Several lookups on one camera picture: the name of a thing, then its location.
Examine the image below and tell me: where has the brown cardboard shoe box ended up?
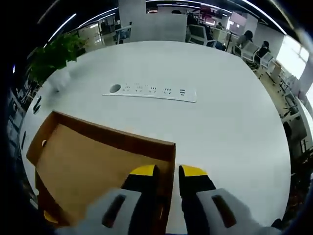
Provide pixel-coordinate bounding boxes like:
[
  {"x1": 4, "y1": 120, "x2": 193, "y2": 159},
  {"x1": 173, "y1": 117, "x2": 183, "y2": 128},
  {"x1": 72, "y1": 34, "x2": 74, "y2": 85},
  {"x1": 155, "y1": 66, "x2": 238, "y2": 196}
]
[{"x1": 26, "y1": 111, "x2": 177, "y2": 228}]

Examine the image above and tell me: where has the white office chair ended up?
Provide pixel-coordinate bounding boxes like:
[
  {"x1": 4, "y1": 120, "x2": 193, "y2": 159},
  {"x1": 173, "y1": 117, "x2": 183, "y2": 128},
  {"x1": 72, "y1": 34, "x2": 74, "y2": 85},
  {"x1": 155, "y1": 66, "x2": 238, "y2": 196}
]
[
  {"x1": 187, "y1": 24, "x2": 216, "y2": 47},
  {"x1": 241, "y1": 41, "x2": 261, "y2": 63}
]

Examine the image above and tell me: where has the green plant in white pot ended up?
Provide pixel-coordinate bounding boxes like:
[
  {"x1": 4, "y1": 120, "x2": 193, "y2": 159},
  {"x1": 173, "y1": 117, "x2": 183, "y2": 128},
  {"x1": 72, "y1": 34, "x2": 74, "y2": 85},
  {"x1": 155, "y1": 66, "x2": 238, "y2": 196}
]
[{"x1": 28, "y1": 33, "x2": 89, "y2": 94}]

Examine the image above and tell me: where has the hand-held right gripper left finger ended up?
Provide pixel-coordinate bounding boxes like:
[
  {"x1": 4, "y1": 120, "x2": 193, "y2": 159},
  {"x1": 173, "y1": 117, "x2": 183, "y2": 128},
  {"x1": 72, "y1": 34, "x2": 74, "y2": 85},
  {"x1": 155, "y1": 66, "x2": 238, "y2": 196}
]
[{"x1": 55, "y1": 164, "x2": 161, "y2": 235}]

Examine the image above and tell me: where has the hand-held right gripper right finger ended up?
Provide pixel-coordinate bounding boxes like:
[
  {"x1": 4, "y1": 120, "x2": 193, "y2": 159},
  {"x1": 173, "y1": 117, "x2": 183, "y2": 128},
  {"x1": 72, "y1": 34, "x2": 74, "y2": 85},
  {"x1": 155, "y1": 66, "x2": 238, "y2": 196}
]
[{"x1": 178, "y1": 165, "x2": 282, "y2": 235}]

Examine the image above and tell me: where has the grey desk partition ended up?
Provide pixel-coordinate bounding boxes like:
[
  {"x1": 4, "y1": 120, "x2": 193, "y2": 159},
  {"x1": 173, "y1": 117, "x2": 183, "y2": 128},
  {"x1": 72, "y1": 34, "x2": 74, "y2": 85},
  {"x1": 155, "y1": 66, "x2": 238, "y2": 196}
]
[{"x1": 131, "y1": 12, "x2": 187, "y2": 43}]

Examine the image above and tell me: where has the small black clip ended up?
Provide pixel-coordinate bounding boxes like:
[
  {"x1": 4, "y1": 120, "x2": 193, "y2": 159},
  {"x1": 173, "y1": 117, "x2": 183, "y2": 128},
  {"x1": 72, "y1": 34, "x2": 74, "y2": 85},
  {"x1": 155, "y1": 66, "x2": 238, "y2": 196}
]
[{"x1": 33, "y1": 96, "x2": 43, "y2": 114}]

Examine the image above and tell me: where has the white table socket panel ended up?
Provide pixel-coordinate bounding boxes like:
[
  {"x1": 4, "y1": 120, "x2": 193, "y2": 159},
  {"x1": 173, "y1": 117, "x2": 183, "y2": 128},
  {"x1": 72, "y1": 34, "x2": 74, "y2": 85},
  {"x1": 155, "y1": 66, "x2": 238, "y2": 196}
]
[{"x1": 102, "y1": 83, "x2": 198, "y2": 103}]

